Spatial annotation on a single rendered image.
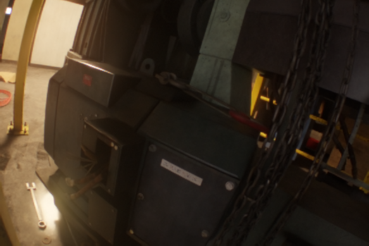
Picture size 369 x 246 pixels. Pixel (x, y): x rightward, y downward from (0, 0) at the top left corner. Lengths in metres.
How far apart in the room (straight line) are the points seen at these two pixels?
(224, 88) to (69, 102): 0.72
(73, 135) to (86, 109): 0.12
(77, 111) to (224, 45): 0.78
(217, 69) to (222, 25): 0.25
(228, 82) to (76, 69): 0.71
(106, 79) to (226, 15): 0.79
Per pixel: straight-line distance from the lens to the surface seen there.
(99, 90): 0.53
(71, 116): 0.65
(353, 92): 0.80
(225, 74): 1.01
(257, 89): 2.45
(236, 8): 1.11
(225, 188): 0.38
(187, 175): 0.40
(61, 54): 6.19
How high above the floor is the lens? 0.93
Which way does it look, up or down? 11 degrees down
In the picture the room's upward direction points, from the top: 17 degrees clockwise
